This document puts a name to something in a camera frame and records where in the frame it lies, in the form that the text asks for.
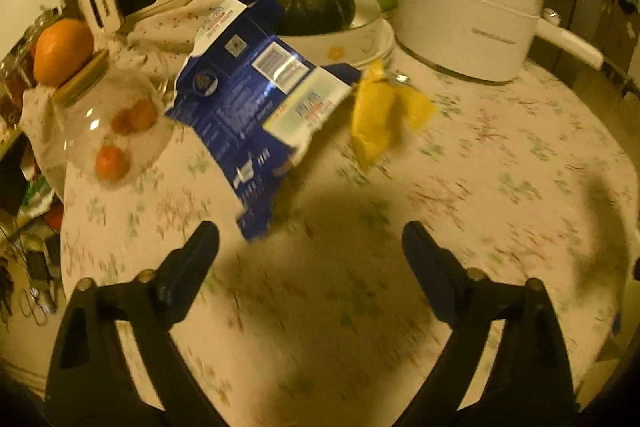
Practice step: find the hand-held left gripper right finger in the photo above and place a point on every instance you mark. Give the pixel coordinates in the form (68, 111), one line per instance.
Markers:
(430, 272)

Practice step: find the blue carton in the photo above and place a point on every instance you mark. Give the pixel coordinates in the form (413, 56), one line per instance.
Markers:
(240, 107)

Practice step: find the white electric pot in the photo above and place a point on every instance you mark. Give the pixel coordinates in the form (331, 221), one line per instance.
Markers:
(450, 22)

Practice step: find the cardboard box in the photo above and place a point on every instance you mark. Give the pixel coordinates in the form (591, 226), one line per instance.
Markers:
(620, 22)

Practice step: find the stack of white bowls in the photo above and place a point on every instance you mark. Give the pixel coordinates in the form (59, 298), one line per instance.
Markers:
(370, 42)

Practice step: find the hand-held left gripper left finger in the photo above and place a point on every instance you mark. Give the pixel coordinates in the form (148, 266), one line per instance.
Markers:
(192, 267)

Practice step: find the small orange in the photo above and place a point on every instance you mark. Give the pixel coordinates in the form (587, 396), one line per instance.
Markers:
(111, 162)
(142, 113)
(121, 123)

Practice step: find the yellow wrapper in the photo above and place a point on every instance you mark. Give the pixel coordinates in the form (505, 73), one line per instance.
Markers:
(375, 117)

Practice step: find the large orange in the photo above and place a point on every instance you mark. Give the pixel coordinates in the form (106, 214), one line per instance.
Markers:
(62, 52)

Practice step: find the dark green squash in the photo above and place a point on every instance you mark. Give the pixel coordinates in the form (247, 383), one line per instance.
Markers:
(315, 7)

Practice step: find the glass jar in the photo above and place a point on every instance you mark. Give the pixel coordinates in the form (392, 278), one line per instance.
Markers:
(90, 127)

